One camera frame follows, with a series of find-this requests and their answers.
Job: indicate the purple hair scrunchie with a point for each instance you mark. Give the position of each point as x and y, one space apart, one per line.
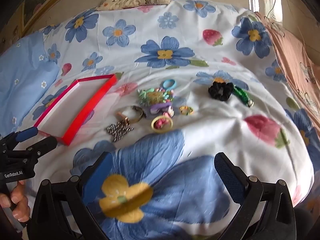
156 109

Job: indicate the green bow hair clip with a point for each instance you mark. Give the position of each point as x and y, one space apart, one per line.
141 96

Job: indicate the blue pillow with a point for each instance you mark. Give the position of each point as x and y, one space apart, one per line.
22 80

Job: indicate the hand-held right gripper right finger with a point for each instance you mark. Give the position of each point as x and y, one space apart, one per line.
228 177

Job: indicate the white floral blanket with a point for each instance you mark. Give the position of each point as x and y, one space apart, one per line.
200 130

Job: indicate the person's left hand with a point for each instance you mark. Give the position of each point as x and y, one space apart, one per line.
20 205

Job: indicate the framed painting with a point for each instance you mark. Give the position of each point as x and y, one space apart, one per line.
37 2

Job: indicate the pink blanket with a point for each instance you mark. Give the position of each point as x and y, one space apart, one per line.
295 62

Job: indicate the red-rimmed white tray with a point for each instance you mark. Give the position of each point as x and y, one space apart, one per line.
75 105

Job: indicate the pink cartoon hair clip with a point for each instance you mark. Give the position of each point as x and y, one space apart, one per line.
160 124

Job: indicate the black scrunchie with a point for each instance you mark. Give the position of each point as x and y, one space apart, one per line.
213 93

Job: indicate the colourful beaded hair accessory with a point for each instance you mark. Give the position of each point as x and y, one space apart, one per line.
165 96

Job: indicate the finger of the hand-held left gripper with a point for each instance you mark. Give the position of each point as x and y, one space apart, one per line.
27 133
43 145

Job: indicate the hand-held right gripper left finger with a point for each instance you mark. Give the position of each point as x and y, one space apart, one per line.
100 173

